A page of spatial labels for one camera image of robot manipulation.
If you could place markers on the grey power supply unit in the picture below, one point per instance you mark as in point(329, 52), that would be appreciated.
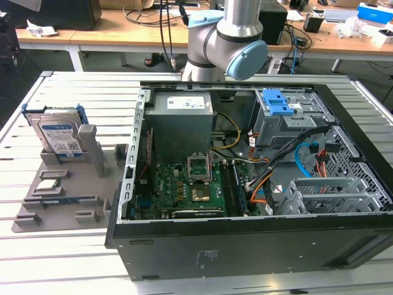
point(178, 129)

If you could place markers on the metal optical drive cage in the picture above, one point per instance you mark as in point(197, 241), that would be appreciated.
point(273, 129)

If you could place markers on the small white box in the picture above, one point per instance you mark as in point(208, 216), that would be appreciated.
point(383, 37)

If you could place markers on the black pen holder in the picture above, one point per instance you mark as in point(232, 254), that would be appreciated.
point(313, 24)

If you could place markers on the green motherboard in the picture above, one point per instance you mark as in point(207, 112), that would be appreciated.
point(167, 184)

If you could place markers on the hard disk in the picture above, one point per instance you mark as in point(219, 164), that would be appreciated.
point(58, 132)

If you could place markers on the grey flat tray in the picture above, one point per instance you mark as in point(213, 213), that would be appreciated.
point(340, 15)

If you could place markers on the black computer tower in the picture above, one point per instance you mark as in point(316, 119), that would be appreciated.
point(67, 17)

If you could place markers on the black graphics card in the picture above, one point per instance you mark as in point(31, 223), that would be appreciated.
point(196, 213)

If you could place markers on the blue RAM stick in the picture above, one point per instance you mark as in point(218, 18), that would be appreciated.
point(58, 201)

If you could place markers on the crumpled clear plastic bag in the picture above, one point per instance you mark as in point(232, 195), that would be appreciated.
point(353, 27)

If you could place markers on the silver CPU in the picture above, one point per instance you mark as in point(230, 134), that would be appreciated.
point(46, 184)

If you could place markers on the crumpled white paper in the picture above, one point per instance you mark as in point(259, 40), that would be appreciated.
point(40, 29)

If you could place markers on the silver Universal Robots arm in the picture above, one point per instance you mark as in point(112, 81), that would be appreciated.
point(208, 40)

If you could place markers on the black box on desk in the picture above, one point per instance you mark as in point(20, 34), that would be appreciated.
point(274, 24)

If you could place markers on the grey parts rack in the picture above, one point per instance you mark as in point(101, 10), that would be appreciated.
point(80, 184)

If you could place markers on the installed RAM stick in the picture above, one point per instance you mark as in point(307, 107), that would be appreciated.
point(239, 190)

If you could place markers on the blue cardboard box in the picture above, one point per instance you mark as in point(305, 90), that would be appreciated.
point(374, 12)

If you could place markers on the dark sandal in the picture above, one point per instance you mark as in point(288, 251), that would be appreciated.
point(153, 60)

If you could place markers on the metal disk bay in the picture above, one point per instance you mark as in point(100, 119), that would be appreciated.
point(322, 184)

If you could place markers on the CPU socket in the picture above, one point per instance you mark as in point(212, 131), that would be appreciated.
point(200, 195)

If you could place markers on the wooden desk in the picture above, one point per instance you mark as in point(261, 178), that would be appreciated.
point(122, 33)
point(43, 38)

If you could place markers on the blue plastic drive latch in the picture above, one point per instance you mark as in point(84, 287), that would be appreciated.
point(276, 103)

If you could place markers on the black open PC case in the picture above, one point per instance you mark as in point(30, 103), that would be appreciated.
point(245, 255)

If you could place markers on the white power strip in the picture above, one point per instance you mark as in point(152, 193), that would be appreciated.
point(275, 66)

